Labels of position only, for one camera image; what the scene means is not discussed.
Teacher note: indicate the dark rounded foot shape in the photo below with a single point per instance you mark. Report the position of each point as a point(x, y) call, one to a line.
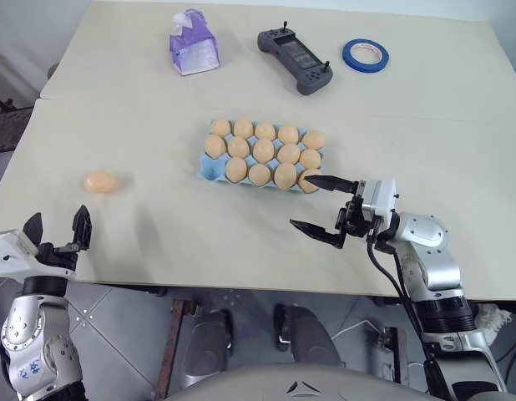
point(308, 338)
point(210, 342)

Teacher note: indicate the blue tape roll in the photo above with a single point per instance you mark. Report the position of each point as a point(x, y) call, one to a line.
point(352, 58)

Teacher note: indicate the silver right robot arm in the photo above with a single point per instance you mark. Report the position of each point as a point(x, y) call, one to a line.
point(429, 234)

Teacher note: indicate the dark metal frame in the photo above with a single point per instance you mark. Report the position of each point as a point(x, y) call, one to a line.
point(5, 129)

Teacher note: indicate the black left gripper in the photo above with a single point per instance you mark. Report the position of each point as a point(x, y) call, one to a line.
point(57, 261)

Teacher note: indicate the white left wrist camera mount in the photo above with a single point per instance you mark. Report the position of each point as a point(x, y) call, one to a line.
point(9, 248)

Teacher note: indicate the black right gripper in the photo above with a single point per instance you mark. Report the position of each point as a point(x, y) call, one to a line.
point(356, 219)

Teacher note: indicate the white crumpled cloth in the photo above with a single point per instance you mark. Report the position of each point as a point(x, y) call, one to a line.
point(492, 319)

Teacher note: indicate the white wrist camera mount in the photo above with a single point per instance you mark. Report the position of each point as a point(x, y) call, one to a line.
point(9, 248)
point(379, 196)

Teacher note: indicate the rusty metal table leg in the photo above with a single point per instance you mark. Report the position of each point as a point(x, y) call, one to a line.
point(393, 355)
point(171, 346)

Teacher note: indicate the purple tissue pack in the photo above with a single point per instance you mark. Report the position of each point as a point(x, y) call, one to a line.
point(193, 50)

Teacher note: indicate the brown egg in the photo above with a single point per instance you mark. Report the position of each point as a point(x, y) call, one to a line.
point(215, 145)
point(285, 176)
point(100, 182)
point(259, 175)
point(243, 127)
point(236, 169)
point(263, 150)
point(289, 153)
point(220, 126)
point(310, 158)
point(238, 147)
point(308, 186)
point(314, 139)
point(265, 130)
point(287, 134)

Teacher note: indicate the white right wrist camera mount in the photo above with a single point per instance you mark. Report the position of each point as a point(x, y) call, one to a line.
point(379, 196)

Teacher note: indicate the blue egg carton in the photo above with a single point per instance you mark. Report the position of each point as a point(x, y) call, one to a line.
point(211, 170)

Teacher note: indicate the grey handheld remote controller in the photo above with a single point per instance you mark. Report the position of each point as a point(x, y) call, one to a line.
point(293, 56)

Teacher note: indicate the grey robot torso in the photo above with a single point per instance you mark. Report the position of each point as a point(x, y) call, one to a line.
point(258, 384)

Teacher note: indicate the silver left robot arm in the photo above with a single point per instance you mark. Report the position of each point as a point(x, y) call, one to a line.
point(28, 321)

